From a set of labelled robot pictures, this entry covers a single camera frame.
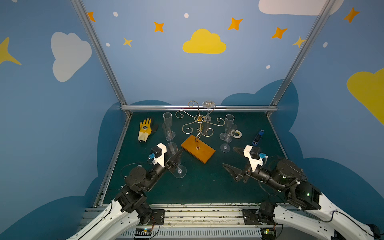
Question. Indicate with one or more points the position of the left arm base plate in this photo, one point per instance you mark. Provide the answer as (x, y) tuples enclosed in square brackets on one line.
[(156, 217)]

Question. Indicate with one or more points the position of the aluminium frame post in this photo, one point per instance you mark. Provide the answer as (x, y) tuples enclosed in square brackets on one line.
[(88, 26), (304, 50)]

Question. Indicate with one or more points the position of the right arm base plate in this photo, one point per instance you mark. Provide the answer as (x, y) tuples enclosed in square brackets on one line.
[(257, 217)]

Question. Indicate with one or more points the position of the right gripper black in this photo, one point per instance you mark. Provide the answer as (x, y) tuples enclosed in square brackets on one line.
[(247, 172)]

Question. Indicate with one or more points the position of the yellow black work glove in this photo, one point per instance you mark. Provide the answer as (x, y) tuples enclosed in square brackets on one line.
[(147, 127)]

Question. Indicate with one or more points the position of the aluminium rail base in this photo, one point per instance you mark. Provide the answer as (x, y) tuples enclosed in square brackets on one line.
[(229, 215)]

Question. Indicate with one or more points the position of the aluminium frame left post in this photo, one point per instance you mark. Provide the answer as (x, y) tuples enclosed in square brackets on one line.
[(88, 26)]

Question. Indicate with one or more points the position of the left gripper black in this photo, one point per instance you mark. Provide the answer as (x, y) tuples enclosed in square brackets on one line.
[(167, 163)]

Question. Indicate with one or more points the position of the right circuit board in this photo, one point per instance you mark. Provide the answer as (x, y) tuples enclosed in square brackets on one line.
[(268, 234)]

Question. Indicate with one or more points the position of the wine glass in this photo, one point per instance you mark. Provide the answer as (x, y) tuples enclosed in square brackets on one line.
[(168, 118), (169, 134), (181, 170), (209, 106), (229, 119), (226, 147)]

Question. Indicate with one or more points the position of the aluminium frame back bar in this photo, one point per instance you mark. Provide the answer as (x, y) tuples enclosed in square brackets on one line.
[(173, 108)]

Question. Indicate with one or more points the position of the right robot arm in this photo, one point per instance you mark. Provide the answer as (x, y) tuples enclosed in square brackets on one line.
[(323, 219)]

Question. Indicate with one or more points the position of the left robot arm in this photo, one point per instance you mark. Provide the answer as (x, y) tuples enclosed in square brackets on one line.
[(129, 208)]

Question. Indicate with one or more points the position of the white tape roll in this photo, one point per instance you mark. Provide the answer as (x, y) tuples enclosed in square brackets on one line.
[(237, 134)]

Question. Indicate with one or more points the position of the aluminium frame right post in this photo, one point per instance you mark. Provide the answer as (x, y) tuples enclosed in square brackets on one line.
[(304, 50)]

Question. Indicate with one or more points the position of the left circuit board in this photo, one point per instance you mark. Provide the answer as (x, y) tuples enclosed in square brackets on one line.
[(143, 234)]

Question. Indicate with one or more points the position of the gold wire glass rack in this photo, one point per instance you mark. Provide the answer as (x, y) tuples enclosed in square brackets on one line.
[(195, 130)]

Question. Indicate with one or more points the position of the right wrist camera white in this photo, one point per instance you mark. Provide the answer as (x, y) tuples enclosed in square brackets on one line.
[(255, 156)]

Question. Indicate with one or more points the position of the circuit board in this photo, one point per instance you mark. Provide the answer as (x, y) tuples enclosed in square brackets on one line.
[(268, 234), (143, 234)]

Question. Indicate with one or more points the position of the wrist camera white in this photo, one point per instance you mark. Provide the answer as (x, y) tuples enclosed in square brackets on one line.
[(255, 156), (157, 155)]

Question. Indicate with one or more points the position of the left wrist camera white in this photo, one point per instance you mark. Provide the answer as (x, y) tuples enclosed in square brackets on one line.
[(157, 155)]

